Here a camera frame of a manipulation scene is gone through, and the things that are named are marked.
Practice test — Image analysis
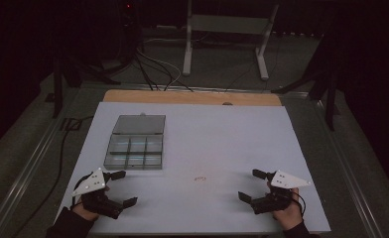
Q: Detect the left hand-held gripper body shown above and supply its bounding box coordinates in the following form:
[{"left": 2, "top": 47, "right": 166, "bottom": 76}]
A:
[{"left": 70, "top": 167, "right": 126, "bottom": 220}]

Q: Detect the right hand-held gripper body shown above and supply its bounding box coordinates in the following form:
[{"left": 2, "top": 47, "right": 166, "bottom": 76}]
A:
[{"left": 250, "top": 170, "right": 313, "bottom": 215}]

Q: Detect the person's right hand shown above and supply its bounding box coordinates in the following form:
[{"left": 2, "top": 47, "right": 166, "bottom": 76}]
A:
[{"left": 266, "top": 180, "right": 305, "bottom": 231}]

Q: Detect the person's left hand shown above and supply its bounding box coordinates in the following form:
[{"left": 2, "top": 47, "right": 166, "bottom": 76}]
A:
[{"left": 70, "top": 184, "right": 111, "bottom": 222}]

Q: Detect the clear plastic compartment box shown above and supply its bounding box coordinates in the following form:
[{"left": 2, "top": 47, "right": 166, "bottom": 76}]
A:
[{"left": 102, "top": 113, "right": 167, "bottom": 172}]

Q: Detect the white table sheet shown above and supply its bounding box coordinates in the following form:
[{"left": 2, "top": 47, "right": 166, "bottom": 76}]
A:
[{"left": 55, "top": 101, "right": 331, "bottom": 234}]

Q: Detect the black tripod stand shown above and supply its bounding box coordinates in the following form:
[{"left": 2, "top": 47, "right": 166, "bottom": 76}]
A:
[{"left": 271, "top": 33, "right": 345, "bottom": 132}]

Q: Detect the white metal stand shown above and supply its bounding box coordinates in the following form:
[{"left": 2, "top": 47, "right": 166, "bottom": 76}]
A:
[{"left": 182, "top": 0, "right": 280, "bottom": 81}]

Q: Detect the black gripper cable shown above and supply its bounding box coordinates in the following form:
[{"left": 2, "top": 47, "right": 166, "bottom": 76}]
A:
[
  {"left": 69, "top": 173, "right": 91, "bottom": 210},
  {"left": 290, "top": 189, "right": 307, "bottom": 216}
]

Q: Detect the long black floor cable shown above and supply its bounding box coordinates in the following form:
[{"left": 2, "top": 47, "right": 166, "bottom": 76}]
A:
[{"left": 15, "top": 115, "right": 95, "bottom": 234}]

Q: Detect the metal floor rail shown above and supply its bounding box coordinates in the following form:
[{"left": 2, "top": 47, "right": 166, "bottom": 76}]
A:
[
  {"left": 278, "top": 90, "right": 387, "bottom": 238},
  {"left": 0, "top": 83, "right": 84, "bottom": 238}
]

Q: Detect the black floor cable bundle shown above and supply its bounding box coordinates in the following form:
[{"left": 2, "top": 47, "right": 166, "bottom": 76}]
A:
[{"left": 133, "top": 49, "right": 195, "bottom": 93}]

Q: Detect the white floor cable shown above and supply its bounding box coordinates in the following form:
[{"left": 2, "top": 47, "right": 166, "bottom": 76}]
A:
[{"left": 136, "top": 38, "right": 196, "bottom": 91}]

